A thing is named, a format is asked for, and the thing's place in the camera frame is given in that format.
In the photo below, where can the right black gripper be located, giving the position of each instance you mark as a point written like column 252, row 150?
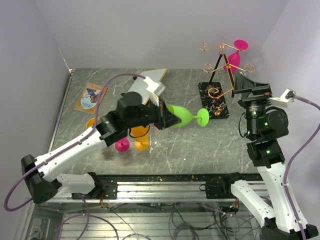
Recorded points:
column 250, row 90

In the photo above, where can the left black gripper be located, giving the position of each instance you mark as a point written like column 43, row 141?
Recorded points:
column 170, row 119

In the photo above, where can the yellow wine glass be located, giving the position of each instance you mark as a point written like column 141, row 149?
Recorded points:
column 92, row 123
column 140, row 134

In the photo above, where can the pink wine glass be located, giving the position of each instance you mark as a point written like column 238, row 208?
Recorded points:
column 235, row 59
column 122, row 145

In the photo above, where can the green wine glass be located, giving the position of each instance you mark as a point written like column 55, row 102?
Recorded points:
column 186, row 116

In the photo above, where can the clear wine glass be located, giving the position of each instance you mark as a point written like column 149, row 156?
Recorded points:
column 160, row 137

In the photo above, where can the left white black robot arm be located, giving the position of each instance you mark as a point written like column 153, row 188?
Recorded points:
column 47, row 178

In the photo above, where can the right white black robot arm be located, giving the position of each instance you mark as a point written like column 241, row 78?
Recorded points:
column 266, row 122

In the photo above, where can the gold black wine glass rack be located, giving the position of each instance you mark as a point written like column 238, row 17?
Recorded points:
column 211, row 93

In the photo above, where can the yellow framed whiteboard tablet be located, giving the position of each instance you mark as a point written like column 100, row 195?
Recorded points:
column 139, row 86

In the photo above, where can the orange picture book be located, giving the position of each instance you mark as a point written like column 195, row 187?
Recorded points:
column 88, row 99

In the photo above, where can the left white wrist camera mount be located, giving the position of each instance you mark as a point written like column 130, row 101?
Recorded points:
column 154, row 89

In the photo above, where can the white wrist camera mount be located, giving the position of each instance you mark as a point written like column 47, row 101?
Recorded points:
column 284, row 100
column 154, row 89

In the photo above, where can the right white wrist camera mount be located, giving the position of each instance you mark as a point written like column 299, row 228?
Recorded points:
column 284, row 100

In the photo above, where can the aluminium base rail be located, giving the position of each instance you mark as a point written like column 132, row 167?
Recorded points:
column 161, row 188

